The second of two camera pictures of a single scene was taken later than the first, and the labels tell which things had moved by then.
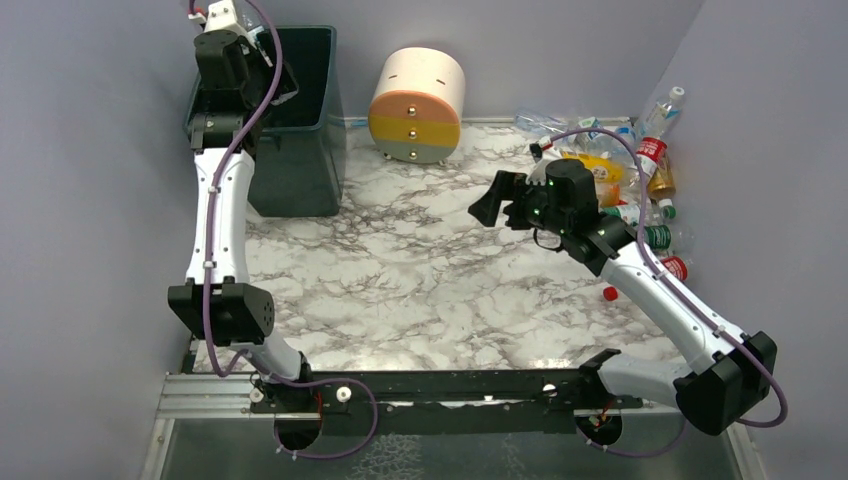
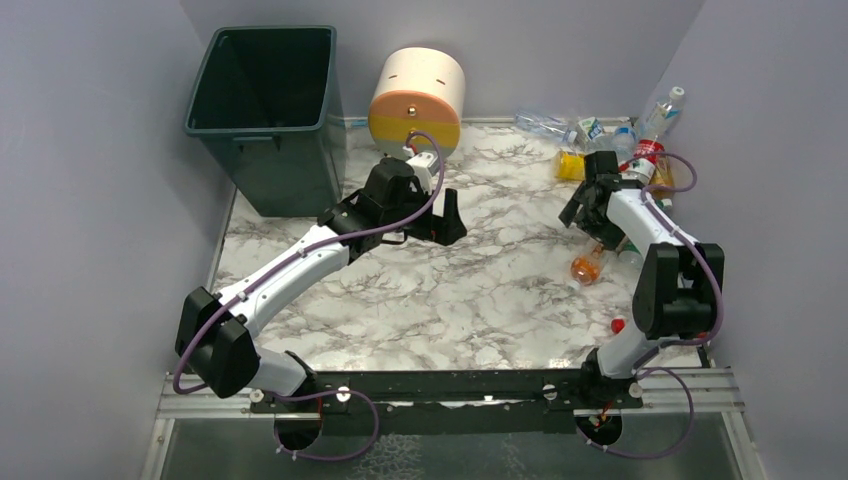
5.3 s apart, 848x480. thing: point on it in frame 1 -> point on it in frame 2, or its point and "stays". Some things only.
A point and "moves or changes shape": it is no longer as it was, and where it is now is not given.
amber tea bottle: [662, 183] stays
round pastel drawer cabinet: [415, 109] stays
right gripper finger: [507, 186] -> [568, 214]
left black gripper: [279, 85] -> [432, 221]
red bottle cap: [610, 293] -> [617, 325]
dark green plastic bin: [300, 155] stays
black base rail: [438, 402] stays
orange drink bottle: [608, 195] moves or changes shape
